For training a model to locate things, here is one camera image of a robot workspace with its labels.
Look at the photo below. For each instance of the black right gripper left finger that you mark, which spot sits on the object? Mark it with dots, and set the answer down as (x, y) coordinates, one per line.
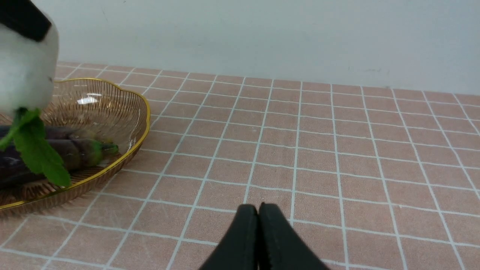
(237, 248)

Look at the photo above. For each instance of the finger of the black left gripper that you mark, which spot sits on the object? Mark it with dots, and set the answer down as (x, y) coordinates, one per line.
(24, 18)

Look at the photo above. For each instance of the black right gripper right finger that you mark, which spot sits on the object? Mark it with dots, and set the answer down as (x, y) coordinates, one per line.
(280, 247)

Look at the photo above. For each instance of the white daikon radish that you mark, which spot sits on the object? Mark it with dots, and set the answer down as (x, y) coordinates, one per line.
(27, 82)

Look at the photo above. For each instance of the amber glass bowl gold rim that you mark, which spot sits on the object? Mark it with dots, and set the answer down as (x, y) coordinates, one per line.
(114, 114)

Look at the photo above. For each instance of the dark purple eggplant front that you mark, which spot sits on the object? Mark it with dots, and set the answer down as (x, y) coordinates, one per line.
(54, 160)

